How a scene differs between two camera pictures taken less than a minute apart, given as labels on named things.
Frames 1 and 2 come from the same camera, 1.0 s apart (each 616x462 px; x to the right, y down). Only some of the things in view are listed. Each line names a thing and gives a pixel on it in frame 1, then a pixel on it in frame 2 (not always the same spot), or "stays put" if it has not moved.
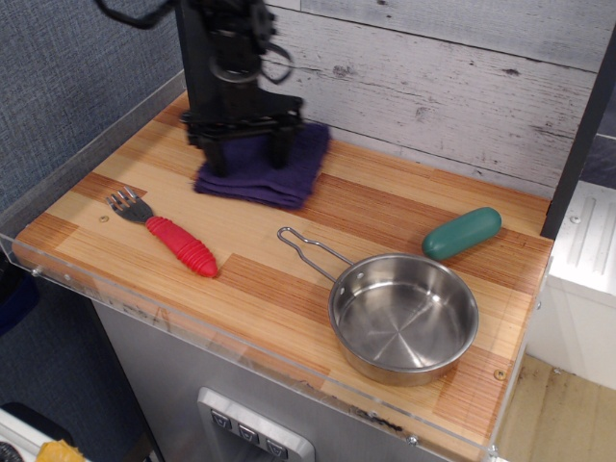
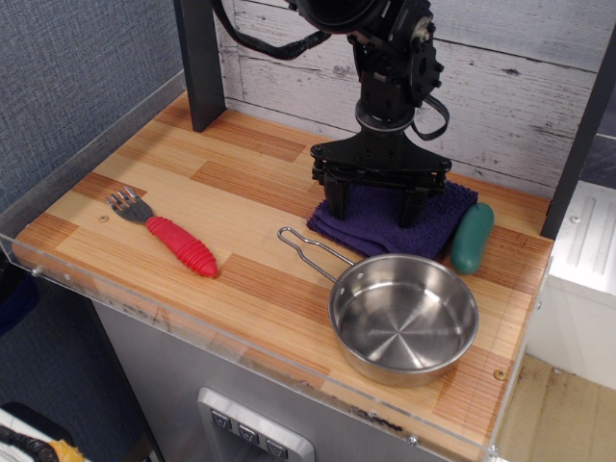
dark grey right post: [582, 143] stays put
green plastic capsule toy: [461, 233] to [471, 240]
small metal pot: [398, 320] stays put
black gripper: [221, 108] to [379, 158]
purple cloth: [255, 176] to [373, 220]
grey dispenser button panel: [242, 433] stays put
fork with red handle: [132, 207] stays put
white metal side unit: [576, 323] stays put
